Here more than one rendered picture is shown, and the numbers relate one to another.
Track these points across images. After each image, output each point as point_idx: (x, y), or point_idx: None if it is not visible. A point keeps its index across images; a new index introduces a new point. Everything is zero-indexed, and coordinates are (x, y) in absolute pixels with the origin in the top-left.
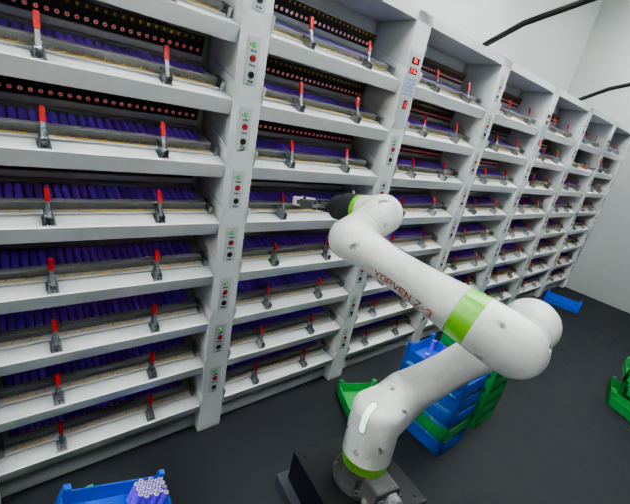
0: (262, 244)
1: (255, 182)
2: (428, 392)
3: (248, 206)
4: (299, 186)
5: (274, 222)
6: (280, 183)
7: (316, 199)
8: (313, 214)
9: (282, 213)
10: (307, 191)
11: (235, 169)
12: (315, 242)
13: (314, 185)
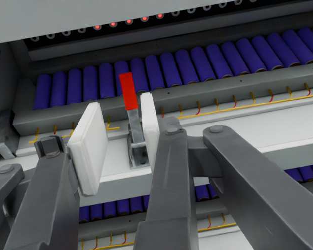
0: (147, 198)
1: (93, 40)
2: None
3: (37, 129)
4: (251, 18)
5: (104, 183)
6: (178, 25)
7: (159, 140)
8: (286, 117)
9: (130, 148)
10: (280, 29)
11: None
12: None
13: (309, 2)
